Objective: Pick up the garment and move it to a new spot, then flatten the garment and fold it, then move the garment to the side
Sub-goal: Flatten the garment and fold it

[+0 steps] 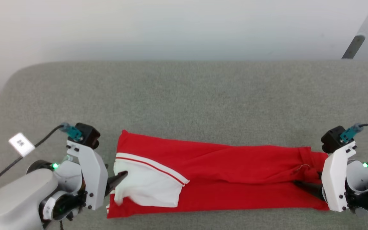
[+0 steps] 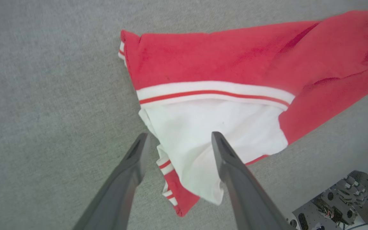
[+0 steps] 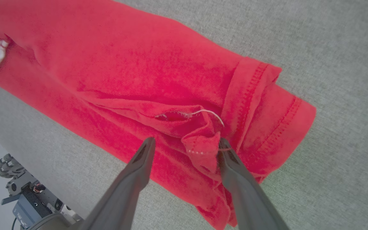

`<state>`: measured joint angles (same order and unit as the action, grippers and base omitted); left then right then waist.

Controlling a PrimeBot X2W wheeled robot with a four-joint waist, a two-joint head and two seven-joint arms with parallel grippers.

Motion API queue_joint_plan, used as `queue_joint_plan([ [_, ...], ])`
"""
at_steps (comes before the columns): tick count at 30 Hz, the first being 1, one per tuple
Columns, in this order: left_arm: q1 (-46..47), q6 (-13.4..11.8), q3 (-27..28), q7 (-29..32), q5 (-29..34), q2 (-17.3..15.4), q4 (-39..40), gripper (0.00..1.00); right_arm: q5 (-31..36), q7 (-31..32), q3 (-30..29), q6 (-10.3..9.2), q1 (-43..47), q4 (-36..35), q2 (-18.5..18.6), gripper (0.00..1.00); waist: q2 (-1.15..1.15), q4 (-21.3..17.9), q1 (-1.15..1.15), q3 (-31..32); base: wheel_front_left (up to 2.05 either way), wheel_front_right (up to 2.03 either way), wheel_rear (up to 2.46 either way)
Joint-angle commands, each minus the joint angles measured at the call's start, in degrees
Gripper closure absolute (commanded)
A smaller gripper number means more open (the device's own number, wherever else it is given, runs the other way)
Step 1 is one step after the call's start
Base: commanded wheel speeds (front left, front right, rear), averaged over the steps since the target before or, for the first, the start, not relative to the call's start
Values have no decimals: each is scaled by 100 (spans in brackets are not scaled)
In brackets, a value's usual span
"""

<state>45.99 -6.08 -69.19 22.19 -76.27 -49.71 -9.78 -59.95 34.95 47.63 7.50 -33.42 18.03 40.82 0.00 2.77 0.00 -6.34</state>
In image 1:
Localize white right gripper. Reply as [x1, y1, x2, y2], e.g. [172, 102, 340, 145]
[293, 142, 357, 212]

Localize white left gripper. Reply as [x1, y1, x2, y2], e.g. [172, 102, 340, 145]
[66, 140, 129, 211]

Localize red Bulls basketball jersey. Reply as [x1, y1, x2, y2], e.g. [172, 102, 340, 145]
[107, 129, 330, 219]

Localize grey fabric sofa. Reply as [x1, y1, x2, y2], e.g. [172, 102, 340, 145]
[0, 61, 368, 230]

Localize dark grey slanted pole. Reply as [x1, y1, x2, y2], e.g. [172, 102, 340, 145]
[341, 34, 366, 59]

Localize white paper cable tag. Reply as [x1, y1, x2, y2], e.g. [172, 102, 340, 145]
[8, 132, 36, 157]

